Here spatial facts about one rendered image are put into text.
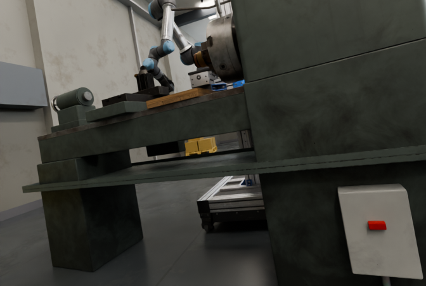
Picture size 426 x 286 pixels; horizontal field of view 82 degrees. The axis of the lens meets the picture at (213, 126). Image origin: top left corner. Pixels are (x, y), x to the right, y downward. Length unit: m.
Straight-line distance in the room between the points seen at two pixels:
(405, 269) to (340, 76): 0.61
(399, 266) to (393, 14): 0.75
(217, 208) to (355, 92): 1.21
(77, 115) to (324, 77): 1.50
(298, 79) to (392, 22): 0.31
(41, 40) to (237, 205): 4.36
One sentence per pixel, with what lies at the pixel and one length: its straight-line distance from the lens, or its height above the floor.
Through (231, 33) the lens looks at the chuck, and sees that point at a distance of 1.12.
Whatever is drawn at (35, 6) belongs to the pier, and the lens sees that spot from 5.46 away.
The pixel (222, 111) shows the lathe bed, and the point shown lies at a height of 0.78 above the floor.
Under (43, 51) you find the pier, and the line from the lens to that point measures 5.16.
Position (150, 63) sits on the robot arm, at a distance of 1.72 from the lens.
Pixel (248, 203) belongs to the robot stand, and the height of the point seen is 0.18.
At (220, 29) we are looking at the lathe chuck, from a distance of 1.16.
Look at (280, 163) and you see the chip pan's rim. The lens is 0.89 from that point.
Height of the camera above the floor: 0.70
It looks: 1 degrees up
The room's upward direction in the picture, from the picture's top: 10 degrees counter-clockwise
